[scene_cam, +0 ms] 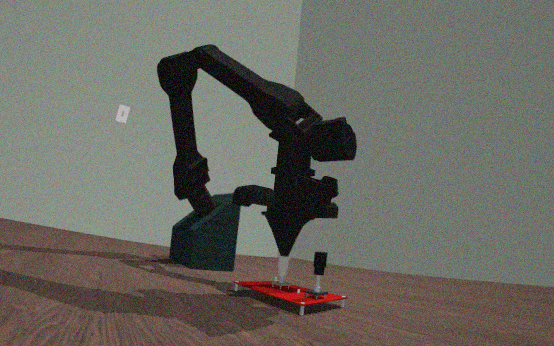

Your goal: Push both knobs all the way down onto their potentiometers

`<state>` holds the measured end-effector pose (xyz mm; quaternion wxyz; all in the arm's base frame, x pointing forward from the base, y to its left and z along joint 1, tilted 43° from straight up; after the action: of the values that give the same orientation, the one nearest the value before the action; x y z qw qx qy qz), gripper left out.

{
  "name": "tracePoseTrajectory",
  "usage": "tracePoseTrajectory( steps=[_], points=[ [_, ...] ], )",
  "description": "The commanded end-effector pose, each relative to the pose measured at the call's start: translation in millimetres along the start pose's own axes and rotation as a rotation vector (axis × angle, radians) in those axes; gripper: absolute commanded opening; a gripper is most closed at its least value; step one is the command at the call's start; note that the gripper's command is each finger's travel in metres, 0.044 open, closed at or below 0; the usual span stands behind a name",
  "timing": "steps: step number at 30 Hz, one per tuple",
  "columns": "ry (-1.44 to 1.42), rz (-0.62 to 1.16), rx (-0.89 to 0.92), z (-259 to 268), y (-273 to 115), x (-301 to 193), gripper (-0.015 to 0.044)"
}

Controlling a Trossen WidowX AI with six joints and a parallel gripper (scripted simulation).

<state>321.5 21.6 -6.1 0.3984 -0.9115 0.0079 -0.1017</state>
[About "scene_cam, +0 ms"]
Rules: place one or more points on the red circuit board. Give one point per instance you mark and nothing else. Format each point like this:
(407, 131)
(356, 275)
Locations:
(292, 293)

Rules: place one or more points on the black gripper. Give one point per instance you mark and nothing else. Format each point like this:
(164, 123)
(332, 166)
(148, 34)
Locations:
(285, 215)

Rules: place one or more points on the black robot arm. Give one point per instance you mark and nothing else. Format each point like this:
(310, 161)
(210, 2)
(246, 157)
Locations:
(277, 106)

